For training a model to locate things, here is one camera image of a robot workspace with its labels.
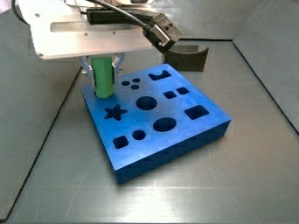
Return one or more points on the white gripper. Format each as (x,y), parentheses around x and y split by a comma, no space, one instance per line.
(63,34)

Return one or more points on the green hexagonal prism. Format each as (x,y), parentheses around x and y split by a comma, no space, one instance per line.
(105,76)

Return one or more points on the blue shape sorting board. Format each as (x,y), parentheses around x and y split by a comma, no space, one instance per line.
(157,118)

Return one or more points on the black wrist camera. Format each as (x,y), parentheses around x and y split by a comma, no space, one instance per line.
(159,29)

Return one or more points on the black curved holder bracket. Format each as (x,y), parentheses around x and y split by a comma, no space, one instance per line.
(187,58)

